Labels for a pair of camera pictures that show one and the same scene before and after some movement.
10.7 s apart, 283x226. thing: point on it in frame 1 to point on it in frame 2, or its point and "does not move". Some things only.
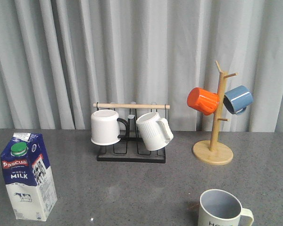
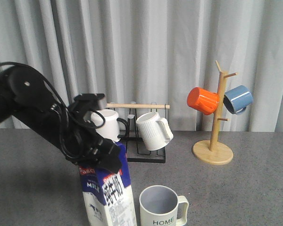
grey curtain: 51,60 does not move
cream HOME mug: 218,208 to 161,205
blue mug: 236,100 does not move
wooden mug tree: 213,152 does not move
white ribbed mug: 155,132 does not move
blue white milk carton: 27,170 to 107,197
